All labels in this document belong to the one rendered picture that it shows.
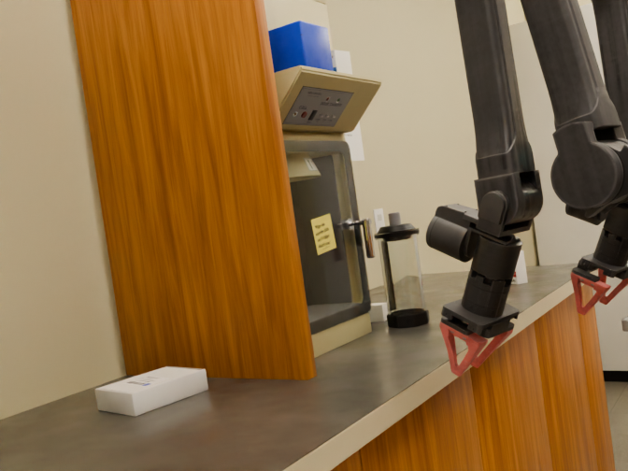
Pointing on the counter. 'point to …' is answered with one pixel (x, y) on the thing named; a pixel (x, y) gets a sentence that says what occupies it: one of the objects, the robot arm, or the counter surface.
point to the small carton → (341, 62)
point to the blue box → (300, 46)
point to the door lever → (364, 234)
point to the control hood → (363, 87)
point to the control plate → (309, 98)
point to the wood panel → (194, 187)
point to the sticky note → (323, 234)
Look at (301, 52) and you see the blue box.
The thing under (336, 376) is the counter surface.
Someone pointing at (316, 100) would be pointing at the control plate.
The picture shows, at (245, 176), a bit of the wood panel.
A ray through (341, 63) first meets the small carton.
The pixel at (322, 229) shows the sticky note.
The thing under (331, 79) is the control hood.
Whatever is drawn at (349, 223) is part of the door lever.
